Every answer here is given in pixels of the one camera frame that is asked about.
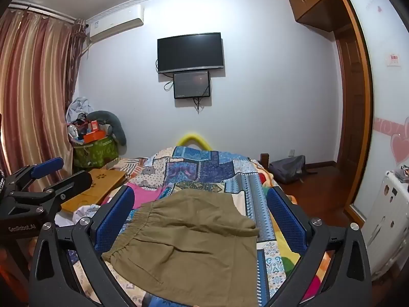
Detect white air conditioner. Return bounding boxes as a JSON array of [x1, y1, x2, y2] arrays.
[[86, 5, 145, 43]]

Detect green storage box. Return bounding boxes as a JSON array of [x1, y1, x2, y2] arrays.
[[73, 136, 117, 168]]

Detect khaki pants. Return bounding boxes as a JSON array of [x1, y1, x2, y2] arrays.
[[101, 189, 260, 307]]

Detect pink cloth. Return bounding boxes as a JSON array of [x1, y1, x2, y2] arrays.
[[126, 182, 165, 210]]

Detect orange box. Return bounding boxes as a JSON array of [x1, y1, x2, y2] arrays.
[[83, 130, 107, 143]]

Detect white wardrobe door pink hearts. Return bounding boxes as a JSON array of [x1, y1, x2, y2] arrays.
[[347, 0, 409, 227]]

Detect wooden overhead cabinet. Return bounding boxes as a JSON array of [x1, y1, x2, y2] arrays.
[[288, 0, 346, 32]]

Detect wall television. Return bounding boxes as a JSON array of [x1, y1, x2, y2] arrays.
[[157, 32, 223, 74]]

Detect striped brown curtain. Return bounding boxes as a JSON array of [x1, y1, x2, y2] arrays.
[[0, 6, 87, 180]]

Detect grey backpack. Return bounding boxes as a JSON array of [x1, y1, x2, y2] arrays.
[[268, 155, 306, 184]]

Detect wooden lap desk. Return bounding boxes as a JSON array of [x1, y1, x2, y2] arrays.
[[61, 168, 126, 213]]

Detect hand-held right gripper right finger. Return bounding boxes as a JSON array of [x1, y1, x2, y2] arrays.
[[265, 185, 373, 307]]

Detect black television cable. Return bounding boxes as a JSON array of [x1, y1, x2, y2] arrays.
[[155, 59, 175, 92]]

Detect grey plush pillow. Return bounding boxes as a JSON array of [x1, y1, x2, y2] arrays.
[[87, 110, 127, 148]]

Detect white appliance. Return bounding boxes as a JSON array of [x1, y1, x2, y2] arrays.
[[362, 169, 409, 272]]

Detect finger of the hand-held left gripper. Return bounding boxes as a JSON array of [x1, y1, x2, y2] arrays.
[[6, 157, 64, 195], [9, 170, 94, 215]]

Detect small black monitor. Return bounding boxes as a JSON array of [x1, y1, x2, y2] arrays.
[[173, 70, 211, 100]]

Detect pale cloth bundle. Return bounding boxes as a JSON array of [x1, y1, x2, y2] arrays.
[[66, 96, 93, 124]]

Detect wooden door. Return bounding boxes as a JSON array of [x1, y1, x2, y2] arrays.
[[334, 26, 368, 205]]

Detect white printed cloth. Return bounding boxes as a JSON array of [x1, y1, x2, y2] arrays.
[[54, 203, 103, 227]]

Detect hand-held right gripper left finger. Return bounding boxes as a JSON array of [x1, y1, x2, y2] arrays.
[[29, 185, 141, 307]]

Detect patchwork printed blanket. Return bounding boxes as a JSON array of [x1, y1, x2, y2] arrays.
[[73, 145, 336, 307]]

